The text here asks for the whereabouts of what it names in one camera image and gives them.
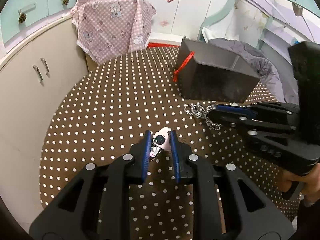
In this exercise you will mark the red storage bench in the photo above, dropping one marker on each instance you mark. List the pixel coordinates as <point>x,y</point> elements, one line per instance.
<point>159,45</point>

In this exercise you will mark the grey duvet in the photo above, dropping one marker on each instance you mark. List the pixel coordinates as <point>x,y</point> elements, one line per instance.
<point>278,77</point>

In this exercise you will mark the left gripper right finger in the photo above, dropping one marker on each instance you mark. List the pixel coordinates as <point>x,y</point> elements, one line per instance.
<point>227,204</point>

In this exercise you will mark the beige cabinet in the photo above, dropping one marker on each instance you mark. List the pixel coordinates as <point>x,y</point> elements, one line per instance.
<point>34,80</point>

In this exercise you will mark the dark grey storage box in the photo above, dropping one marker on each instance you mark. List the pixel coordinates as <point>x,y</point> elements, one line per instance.
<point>206,72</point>

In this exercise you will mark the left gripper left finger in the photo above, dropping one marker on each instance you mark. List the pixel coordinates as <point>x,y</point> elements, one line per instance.
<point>95,203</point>

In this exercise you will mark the pink bear print cloth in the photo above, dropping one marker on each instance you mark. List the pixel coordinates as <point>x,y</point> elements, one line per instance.
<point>109,28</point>

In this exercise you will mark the mint drawer unit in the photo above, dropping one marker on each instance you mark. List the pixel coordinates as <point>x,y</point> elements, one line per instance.
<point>17,15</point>

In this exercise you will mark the person's right hand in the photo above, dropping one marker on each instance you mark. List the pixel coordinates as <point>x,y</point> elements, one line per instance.
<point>310,190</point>

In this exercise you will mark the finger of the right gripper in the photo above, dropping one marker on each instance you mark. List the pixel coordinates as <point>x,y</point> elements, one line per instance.
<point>261,111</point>
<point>280,144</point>

